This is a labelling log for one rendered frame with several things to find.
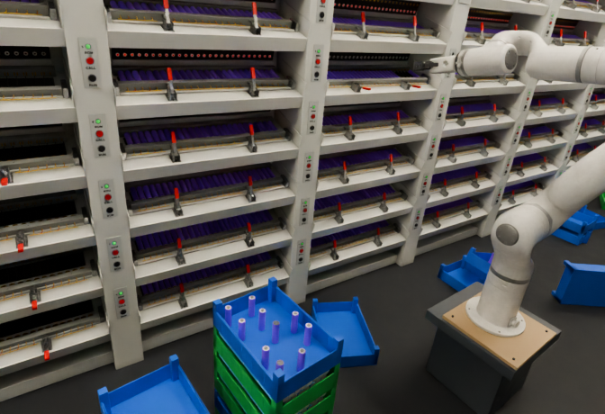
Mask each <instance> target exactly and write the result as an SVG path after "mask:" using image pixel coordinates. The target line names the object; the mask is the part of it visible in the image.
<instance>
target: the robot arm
mask: <svg viewBox="0 0 605 414"><path fill-rule="evenodd" d="M518 55H523V56H527V57H528V60H527V64H526V71H527V73H528V75H529V76H530V77H533V78H535V79H540V80H550V81H561V82H572V83H583V84H595V85H605V47H550V46H547V45H546V43H545V42H544V40H543V39H542V38H541V37H540V36H539V35H538V34H536V33H534V32H532V31H501V32H499V33H497V34H496V35H494V36H493V37H492V38H491V40H490V41H489V42H488V43H487V44H486V45H484V46H482V47H480V48H474V49H463V50H462V51H460V52H459V53H458V54H457V55H456V56H450V57H443V58H432V59H431V60H430V61H416V62H414V69H413V70H414V71H423V70H426V69H429V73H430V74H446V73H457V74H458V75H460V76H462V77H471V76H488V75H504V74H510V73H511V72H512V71H513V70H514V69H515V67H516V66H517V63H518ZM431 62H432V63H431ZM425 67H429V68H425ZM604 192H605V142H604V143H603V144H601V145H600V146H598V147H597V148H596V149H595V150H593V151H592V152H590V153H589V154H588V155H586V156H585V157H583V158H582V159H580V160H579V161H578V162H576V163H575V164H574V165H573V166H571V167H570V168H569V169H567V170H566V171H565V172H564V173H562V174H561V175H560V176H559V177H557V179H556V180H555V181H554V182H553V183H552V184H550V185H549V186H548V187H547V188H546V189H545V190H544V191H543V192H541V193H540V194H538V195H537V196H535V197H534V198H532V199H530V200H529V201H527V202H524V203H523V204H521V205H520V206H518V207H515V208H513V209H511V210H509V211H506V212H504V213H503V214H502V215H501V216H500V217H499V218H498V219H497V220H496V221H495V222H494V224H493V226H492V231H491V241H492V246H493V250H494V255H493V258H492V262H491V265H490V269H489V272H488V275H487V277H486V280H485V283H484V286H483V290H482V293H481V296H478V297H474V298H472V299H470V300H469V301H468V302H467V304H466V306H465V312H466V314H467V316H468V318H469V319H470V320H471V321H472V322H473V323H474V324H475V325H476V326H477V327H479V328H480V329H483V330H484V331H486V332H488V333H491V334H493V335H495V336H499V337H504V338H514V337H517V336H519V335H521V334H522V333H523V332H524V330H525V327H526V323H525V320H524V319H523V317H522V316H521V314H520V313H519V307H520V304H521V303H522V300H523V297H524V295H525V292H526V290H527V288H528V283H529V281H530V278H531V276H532V274H533V271H534V263H533V260H532V259H531V252H532V249H533V247H534V246H535V245H536V244H537V243H538V242H539V241H541V240H542V239H545V238H546V237H548V236H549V235H551V234H552V233H554V232H555V231H556V230H557V229H558V228H559V227H560V226H561V225H563V224H564V223H565V222H566V221H567V220H568V219H569V218H570V217H572V216H573V215H574V214H575V213H576V212H577V211H579V210H580V209H581V208H582V207H583V206H585V205H586V204H587V203H589V202H591V201H592V200H594V199H595V198H597V197H598V196H600V195H601V194H603V193H604Z"/></svg>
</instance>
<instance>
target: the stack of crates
mask: <svg viewBox="0 0 605 414"><path fill-rule="evenodd" d="M97 393H98V398H99V403H100V408H101V412H102V414H210V412H209V411H208V409H207V408H206V407H205V405H204V404H203V402H202V400H201V398H200V397H199V395H198V394H197V392H196V390H195V389H194V387H193V385H192V384H191V383H190V381H189V380H188V378H187V376H186V375H185V373H184V371H183V369H182V368H181V366H180V365H179V360H178V357H177V355H176V354H174V355H172V356H170V357H169V364H167V365H165V366H163V367H161V368H159V369H157V370H156V371H154V372H152V373H148V374H146V375H144V376H142V377H141V378H139V379H137V380H135V381H132V382H129V383H127V384H125V385H123V386H122V387H120V388H118V389H116V390H113V391H110V392H108V391H107V389H106V387H103V388H102V389H99V390H97Z"/></svg>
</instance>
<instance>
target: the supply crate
mask: <svg viewBox="0 0 605 414"><path fill-rule="evenodd" d="M250 295H254V296H255V297H256V301H255V316H254V317H250V316H249V315H248V297H249V296H250ZM227 305H230V306H231V327H230V326H229V325H228V323H227V322H226V321H225V306H227ZM260 309H265V310H266V327H265V330H263V331H260V330H259V329H258V317H259V310H260ZM293 311H298V312H299V318H298V329H297V333H295V334H293V333H291V322H292V312H293ZM212 315H213V325H214V326H215V327H216V328H217V329H218V330H219V332H220V333H221V335H222V336H223V337H224V338H225V340H226V341H227V342H228V343H229V345H230V346H231V347H232V349H233V350H234V351H235V352H236V354H237V355H238V356H239V358H240V359H241V360H242V361H243V363H244V364H245V365H246V366H247V368H248V369H249V370H250V372H252V373H253V375H254V376H255V377H256V378H257V380H258V381H259V382H260V384H261V385H262V386H263V387H264V389H265V390H266V391H267V393H268V394H269V395H270V396H271V398H272V399H273V400H274V401H275V403H278V402H279V401H281V400H283V399H284V398H286V397H287V396H289V395H290V394H292V393H294V392H296V391H297V390H299V389H300V388H302V387H303V386H304V385H306V384H307V383H309V382H311V381H312V380H314V379H316V378H317V377H319V376H320V375H322V374H324V373H326V372H327V371H328V370H329V369H331V368H332V367H334V366H335V365H338V364H339V363H340V361H341V355H342V349H343V343H344V338H343V337H342V336H341V335H340V334H338V335H336V336H335V337H333V336H332V335H331V334H330V333H329V332H328V331H326V330H325V329H324V328H323V327H322V326H321V325H320V324H319V323H318V322H316V321H315V320H314V319H313V318H312V317H311V316H310V315H309V314H308V313H306V312H305V311H304V310H303V309H302V308H301V307H300V306H299V305H297V304H296V303H295V302H294V301H293V300H292V299H291V298H290V297H289V296H287V295H286V294H285V293H284V292H283V291H282V290H281V289H280V288H279V287H277V279H276V278H275V277H274V276H273V277H271V278H268V286H266V287H263V288H261V289H258V290H256V291H254V292H251V293H248V294H246V295H244V296H241V297H239V298H238V299H235V300H233V301H229V302H227V303H224V304H222V301H221V300H220V299H217V300H215V301H213V302H212ZM239 319H245V320H246V330H245V340H244V341H242V340H241V339H240V338H239ZM275 320H278V321H279V322H280V327H279V340H278V343H277V344H273V343H272V328H273V321H275ZM306 323H311V324H312V337H311V344H310V345H309V346H305V345H304V344H303V340H304V331H305V324H306ZM263 346H269V347H270V351H269V367H268V369H267V370H266V368H265V367H264V366H263V365H262V364H261V359H262V347H263ZM300 348H304V349H305V350H306V354H305V363H304V369H302V370H301V371H300V372H297V371H296V367H297V358H298V350H299V349H300ZM277 360H283V361H284V371H282V369H281V368H279V369H277V370H276V369H275V366H276V361H277Z"/></svg>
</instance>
